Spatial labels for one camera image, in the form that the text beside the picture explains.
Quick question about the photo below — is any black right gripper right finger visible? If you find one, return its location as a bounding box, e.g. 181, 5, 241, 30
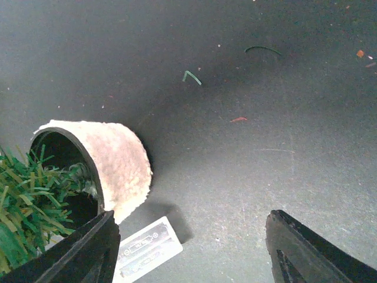
266, 210, 376, 283

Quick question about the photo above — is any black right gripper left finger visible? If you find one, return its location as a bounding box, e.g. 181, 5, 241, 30
1, 210, 121, 283

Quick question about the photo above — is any clear battery box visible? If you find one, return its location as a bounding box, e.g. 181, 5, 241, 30
113, 216, 183, 282

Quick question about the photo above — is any small green christmas tree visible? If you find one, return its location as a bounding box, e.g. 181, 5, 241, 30
1, 144, 98, 276

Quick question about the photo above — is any white tree pot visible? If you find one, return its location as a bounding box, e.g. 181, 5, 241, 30
32, 120, 153, 224

